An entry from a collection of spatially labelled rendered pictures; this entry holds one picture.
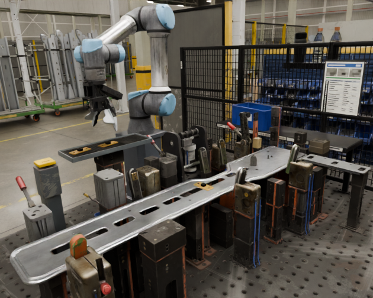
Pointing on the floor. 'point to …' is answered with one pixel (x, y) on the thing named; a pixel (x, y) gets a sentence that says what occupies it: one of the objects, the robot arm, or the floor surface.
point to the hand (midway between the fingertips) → (106, 128)
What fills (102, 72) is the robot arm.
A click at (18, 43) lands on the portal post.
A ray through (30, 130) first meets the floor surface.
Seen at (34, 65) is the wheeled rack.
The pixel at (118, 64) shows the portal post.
